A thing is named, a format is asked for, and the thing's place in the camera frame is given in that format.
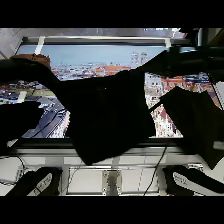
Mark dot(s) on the black garment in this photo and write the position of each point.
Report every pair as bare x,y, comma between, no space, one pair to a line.
106,116

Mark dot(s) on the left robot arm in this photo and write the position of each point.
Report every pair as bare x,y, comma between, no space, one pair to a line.
18,121

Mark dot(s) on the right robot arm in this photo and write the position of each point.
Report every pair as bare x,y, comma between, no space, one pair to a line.
196,58

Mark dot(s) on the thin black rod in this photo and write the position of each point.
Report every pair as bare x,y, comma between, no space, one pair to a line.
158,105

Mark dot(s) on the dark green garment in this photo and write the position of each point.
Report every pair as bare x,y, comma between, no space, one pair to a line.
196,123

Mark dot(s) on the brown garment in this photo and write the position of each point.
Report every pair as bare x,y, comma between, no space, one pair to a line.
36,60

